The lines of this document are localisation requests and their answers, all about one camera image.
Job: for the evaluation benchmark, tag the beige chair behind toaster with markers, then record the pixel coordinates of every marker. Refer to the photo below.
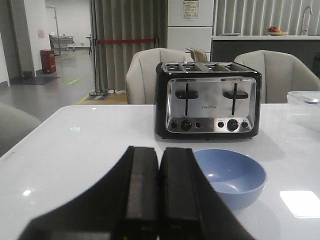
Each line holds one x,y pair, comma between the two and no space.
140,80

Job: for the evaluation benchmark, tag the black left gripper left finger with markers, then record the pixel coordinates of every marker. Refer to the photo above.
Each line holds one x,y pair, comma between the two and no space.
122,205

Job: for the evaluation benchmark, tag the blue bowl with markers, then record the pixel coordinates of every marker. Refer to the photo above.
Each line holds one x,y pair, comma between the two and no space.
238,179

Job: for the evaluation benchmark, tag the fruit bowl on counter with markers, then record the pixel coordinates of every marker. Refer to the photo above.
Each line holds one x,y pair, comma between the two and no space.
274,31

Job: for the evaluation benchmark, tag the black chrome four-slot toaster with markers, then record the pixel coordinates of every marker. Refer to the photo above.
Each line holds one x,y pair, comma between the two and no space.
207,101

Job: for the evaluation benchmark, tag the red barrier belt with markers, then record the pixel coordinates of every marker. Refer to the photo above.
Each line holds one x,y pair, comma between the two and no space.
128,41

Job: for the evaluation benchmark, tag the wall poster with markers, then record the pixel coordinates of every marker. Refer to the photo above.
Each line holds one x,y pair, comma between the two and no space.
190,9

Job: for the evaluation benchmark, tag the red bin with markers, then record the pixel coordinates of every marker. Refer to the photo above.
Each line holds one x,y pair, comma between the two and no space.
48,62

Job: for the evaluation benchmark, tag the clear plastic container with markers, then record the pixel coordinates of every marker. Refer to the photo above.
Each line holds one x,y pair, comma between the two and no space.
304,108

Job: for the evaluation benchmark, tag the beige folded chairs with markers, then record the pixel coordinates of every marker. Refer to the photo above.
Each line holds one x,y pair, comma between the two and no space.
198,55

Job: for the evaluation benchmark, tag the beige chair on right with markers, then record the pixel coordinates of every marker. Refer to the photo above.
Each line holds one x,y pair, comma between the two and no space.
281,73

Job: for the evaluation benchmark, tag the metal cart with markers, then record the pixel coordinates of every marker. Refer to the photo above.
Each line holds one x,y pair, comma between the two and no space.
61,40

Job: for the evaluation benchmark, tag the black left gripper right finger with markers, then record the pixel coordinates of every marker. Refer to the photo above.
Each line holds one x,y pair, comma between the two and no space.
190,209

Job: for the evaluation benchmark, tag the silver faucet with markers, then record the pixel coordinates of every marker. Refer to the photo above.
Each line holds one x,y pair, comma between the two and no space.
307,13

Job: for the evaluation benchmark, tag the stanchion post with base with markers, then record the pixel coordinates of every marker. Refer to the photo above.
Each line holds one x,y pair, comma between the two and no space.
99,89

